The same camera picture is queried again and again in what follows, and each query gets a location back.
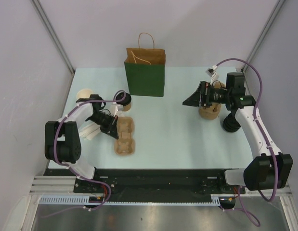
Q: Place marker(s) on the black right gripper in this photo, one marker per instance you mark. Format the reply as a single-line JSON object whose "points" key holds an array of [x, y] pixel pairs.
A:
{"points": [[202, 95]]}

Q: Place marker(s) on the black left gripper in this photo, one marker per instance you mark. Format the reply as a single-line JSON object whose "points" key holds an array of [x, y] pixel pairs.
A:
{"points": [[111, 127]]}

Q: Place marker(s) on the brown paper coffee cup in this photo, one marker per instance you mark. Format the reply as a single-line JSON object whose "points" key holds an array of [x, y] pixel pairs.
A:
{"points": [[126, 106]]}

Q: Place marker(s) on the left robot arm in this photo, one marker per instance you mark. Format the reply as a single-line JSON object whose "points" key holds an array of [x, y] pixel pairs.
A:
{"points": [[62, 141]]}

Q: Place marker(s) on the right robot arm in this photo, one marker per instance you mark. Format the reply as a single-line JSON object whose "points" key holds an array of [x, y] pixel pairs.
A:
{"points": [[270, 168]]}

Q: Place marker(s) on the brown pulp cup carrier stack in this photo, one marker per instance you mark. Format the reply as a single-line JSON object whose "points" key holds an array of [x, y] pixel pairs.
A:
{"points": [[213, 111]]}

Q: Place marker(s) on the white paper stick packets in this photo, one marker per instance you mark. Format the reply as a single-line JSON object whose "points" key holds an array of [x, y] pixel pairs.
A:
{"points": [[92, 129]]}

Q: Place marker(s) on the black plastic lid stack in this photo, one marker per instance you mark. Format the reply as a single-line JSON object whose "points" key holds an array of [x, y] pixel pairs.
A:
{"points": [[230, 124]]}

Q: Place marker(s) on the stack of paper cups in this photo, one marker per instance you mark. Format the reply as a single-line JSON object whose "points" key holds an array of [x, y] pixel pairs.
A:
{"points": [[84, 94]]}

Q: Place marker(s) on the green paper bag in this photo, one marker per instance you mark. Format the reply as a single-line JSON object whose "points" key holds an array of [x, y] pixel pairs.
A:
{"points": [[145, 70]]}

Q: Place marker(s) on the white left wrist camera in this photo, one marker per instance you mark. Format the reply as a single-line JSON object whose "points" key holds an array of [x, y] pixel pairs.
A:
{"points": [[116, 110]]}

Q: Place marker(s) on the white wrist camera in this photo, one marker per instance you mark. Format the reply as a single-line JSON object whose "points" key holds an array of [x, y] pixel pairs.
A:
{"points": [[116, 110], [213, 74]]}

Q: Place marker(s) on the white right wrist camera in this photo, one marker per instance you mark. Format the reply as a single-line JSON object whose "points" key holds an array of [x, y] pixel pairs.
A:
{"points": [[213, 74]]}

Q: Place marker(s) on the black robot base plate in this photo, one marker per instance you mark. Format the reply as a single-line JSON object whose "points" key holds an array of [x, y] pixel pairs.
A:
{"points": [[159, 185]]}

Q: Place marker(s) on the white cable duct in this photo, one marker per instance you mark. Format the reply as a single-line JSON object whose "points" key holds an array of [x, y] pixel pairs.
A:
{"points": [[70, 200]]}

